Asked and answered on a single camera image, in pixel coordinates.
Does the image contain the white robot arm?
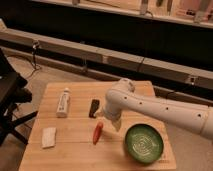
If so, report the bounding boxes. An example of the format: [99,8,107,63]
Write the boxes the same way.
[102,78,213,140]

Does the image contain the black rectangular block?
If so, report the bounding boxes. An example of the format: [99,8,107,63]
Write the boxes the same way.
[89,99,100,118]

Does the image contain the green bowl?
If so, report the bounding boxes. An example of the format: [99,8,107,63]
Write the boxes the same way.
[124,124,164,165]

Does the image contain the white tube bottle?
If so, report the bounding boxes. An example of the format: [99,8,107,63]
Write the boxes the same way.
[56,88,70,118]

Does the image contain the black chair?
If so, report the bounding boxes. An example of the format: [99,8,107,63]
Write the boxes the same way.
[0,48,37,146]

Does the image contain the black hanging cable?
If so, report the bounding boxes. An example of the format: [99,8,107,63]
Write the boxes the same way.
[31,40,42,72]

